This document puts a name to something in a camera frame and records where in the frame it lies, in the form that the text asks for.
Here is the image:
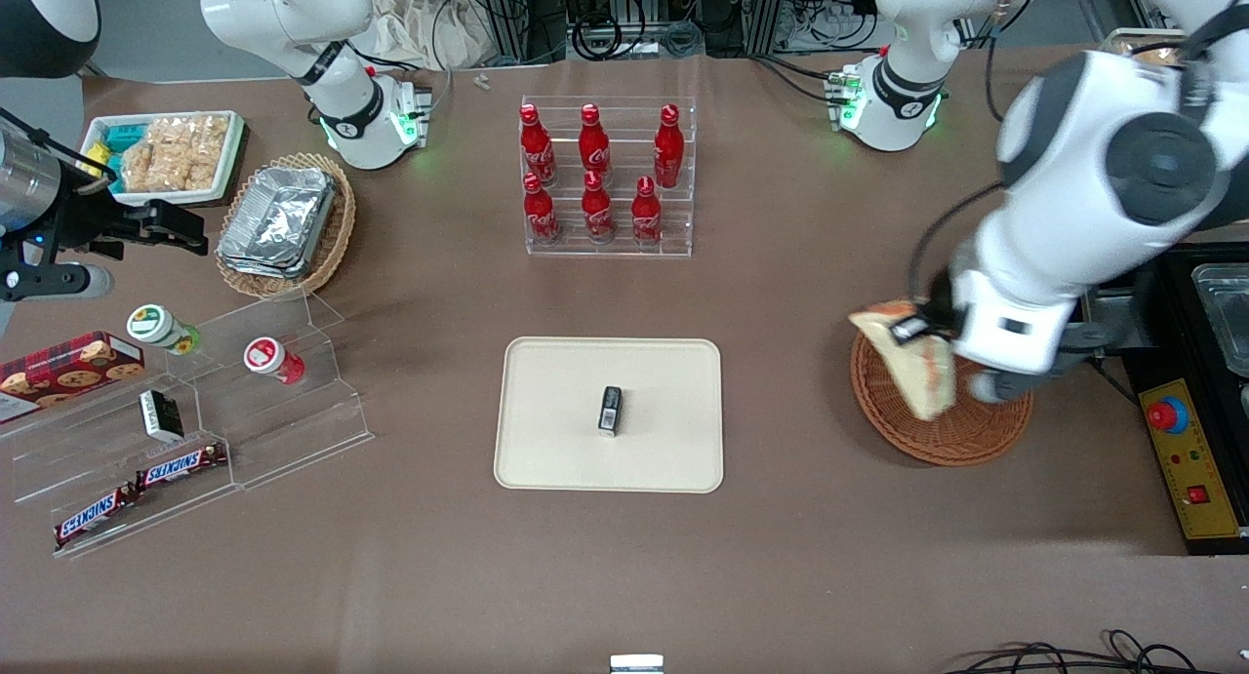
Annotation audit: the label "clear acrylic stepped display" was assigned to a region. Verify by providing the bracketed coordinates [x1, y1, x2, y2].
[0, 289, 375, 560]

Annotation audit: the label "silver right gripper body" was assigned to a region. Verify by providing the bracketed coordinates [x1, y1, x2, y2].
[0, 128, 62, 234]

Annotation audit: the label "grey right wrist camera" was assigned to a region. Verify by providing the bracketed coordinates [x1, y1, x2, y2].
[0, 262, 115, 302]

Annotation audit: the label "black floor cables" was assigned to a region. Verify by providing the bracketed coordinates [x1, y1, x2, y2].
[942, 630, 1249, 674]

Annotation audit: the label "light oval wicker basket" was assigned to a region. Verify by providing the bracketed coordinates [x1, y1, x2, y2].
[215, 152, 357, 299]

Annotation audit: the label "beige rectangular tray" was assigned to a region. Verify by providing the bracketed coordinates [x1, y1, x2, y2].
[494, 337, 725, 495]

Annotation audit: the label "red cola bottle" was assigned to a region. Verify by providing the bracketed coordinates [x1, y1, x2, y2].
[519, 104, 558, 188]
[630, 176, 664, 247]
[653, 104, 686, 189]
[581, 171, 617, 245]
[578, 103, 613, 188]
[522, 173, 562, 246]

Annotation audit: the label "white rectangular snack tray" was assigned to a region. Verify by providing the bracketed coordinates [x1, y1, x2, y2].
[80, 110, 247, 208]

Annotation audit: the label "coiled black cable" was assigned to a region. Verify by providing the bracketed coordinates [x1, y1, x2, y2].
[571, 11, 625, 62]

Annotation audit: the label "aluminium frame post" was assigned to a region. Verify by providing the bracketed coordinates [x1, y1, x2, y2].
[478, 0, 567, 65]
[742, 0, 830, 56]

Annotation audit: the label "snickers chocolate bar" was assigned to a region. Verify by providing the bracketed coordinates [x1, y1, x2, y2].
[135, 443, 228, 490]
[54, 486, 139, 548]

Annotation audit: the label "green lidded cup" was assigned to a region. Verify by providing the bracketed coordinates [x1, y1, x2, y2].
[127, 304, 202, 355]

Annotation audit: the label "red lidded cup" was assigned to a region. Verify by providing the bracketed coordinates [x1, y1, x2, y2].
[243, 337, 306, 385]

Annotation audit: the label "red plaid cookie box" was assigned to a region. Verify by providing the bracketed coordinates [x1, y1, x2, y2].
[0, 332, 145, 424]

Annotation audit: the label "brown round wicker basket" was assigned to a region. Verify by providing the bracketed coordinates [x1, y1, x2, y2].
[850, 318, 1034, 467]

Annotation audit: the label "clear acrylic bottle rack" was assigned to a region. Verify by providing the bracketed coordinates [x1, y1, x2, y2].
[520, 95, 699, 258]

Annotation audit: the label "triangular sandwich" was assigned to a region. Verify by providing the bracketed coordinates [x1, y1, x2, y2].
[848, 301, 959, 422]

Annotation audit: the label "black side stand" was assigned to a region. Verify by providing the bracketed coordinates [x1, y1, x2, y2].
[1083, 243, 1249, 556]

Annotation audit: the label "stacked aluminium foil trays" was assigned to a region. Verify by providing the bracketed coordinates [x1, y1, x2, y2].
[217, 166, 339, 281]

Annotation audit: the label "yellow emergency stop box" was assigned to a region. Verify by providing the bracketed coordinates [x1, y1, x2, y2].
[1139, 377, 1242, 540]

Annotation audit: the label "white crumpled cloth bag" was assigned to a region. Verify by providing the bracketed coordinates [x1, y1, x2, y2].
[349, 0, 501, 70]

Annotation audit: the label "small black white box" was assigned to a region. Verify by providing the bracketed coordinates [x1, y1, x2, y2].
[139, 389, 184, 443]

